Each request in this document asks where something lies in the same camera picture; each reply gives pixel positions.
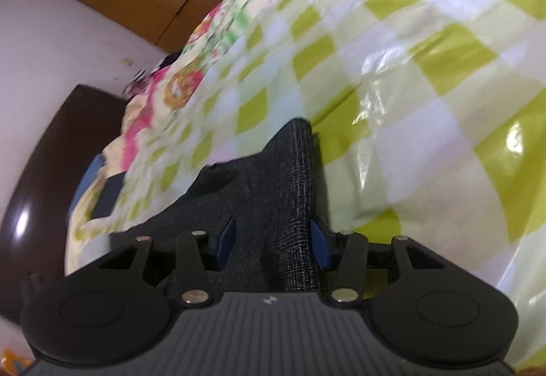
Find green white checked plastic sheet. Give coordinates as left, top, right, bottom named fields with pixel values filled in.
left=64, top=0, right=546, bottom=372

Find cartoon printed quilt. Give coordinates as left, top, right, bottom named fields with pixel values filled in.
left=102, top=0, right=301, bottom=174

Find dark brown headboard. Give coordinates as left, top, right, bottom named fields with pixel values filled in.
left=0, top=83, right=129, bottom=324

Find pile of striped clothes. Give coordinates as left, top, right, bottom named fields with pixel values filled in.
left=123, top=54, right=172, bottom=98

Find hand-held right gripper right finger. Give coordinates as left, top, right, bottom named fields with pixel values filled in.
left=311, top=217, right=449, bottom=307

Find dark grey checked pants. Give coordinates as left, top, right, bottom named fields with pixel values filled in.
left=112, top=117, right=339, bottom=296

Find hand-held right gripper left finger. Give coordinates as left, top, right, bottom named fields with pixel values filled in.
left=96, top=216, right=237, bottom=308

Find orange printed cloth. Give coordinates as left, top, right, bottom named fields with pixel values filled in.
left=0, top=348, right=33, bottom=376

